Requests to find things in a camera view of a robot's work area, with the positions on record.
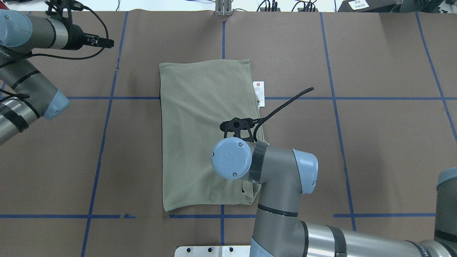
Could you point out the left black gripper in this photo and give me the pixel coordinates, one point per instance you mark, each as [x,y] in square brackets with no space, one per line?
[75,37]

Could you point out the olive green long-sleeve shirt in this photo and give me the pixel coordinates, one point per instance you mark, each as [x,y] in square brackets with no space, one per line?
[195,99]

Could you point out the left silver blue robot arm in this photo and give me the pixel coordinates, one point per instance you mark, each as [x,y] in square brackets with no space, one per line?
[32,95]

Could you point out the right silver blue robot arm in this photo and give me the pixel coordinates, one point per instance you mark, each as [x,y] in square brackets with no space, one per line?
[286,174]

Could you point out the upper black usb hub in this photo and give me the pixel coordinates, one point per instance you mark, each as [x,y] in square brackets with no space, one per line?
[268,6]

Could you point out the white paper price tag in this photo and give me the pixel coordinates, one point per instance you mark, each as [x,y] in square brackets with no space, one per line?
[259,89]

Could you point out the black box with white label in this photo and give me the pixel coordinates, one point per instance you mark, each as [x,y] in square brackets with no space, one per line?
[375,6]

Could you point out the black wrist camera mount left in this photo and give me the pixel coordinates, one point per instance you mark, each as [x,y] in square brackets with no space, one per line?
[62,9]

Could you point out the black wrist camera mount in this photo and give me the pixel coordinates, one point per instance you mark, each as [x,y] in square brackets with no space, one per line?
[236,125]
[62,9]

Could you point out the aluminium frame post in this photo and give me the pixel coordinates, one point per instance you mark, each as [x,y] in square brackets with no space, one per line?
[223,8]

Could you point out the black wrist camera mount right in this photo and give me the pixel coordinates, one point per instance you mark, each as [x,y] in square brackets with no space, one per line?
[236,125]

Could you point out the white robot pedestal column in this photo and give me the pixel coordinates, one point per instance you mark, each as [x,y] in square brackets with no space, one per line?
[213,251]

